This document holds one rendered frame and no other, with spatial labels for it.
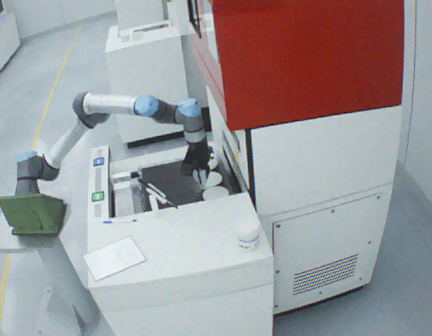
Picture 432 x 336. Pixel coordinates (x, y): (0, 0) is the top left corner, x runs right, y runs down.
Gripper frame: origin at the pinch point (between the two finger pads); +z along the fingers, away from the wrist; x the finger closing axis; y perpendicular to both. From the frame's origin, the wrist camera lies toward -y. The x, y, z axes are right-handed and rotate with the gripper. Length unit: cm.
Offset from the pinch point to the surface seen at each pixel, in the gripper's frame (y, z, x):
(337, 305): 23, 95, -57
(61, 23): 527, 41, 634
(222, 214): -18.2, -3.4, -17.5
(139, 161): 18.9, 7.5, 44.8
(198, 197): -5.2, 2.2, -0.7
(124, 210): -20.5, 2.9, 26.0
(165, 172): 5.5, 1.0, 20.3
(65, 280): -42, 46, 70
